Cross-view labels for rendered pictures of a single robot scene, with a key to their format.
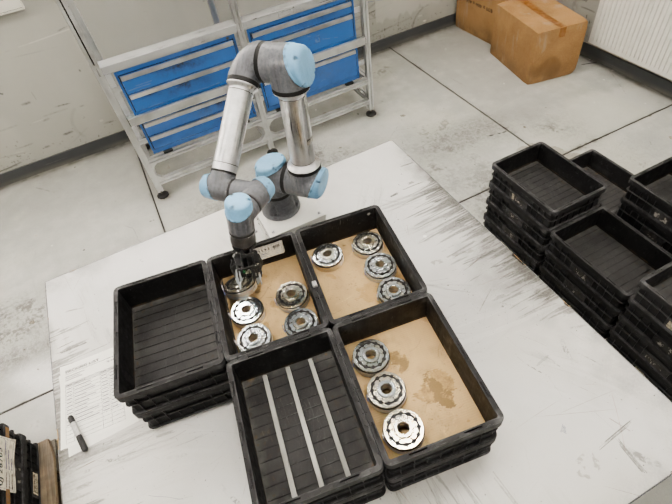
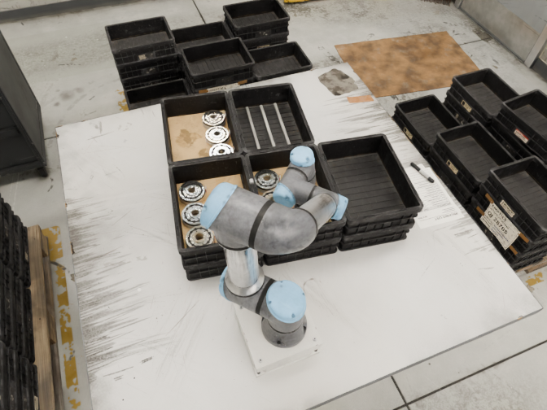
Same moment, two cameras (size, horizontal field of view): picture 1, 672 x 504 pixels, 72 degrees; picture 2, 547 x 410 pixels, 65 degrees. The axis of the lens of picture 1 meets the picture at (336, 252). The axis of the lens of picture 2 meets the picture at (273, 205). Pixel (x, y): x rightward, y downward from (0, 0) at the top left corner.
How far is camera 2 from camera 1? 1.89 m
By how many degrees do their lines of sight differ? 78
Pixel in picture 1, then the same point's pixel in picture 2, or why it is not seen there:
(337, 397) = (247, 141)
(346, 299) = not seen: hidden behind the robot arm
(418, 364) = (192, 150)
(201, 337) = (343, 188)
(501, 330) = (124, 194)
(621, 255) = not seen: outside the picture
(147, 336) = (387, 195)
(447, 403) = (184, 131)
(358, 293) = not seen: hidden behind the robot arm
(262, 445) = (293, 127)
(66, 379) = (452, 207)
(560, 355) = (97, 174)
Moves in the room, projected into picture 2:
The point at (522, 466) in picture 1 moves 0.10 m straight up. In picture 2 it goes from (156, 129) to (152, 114)
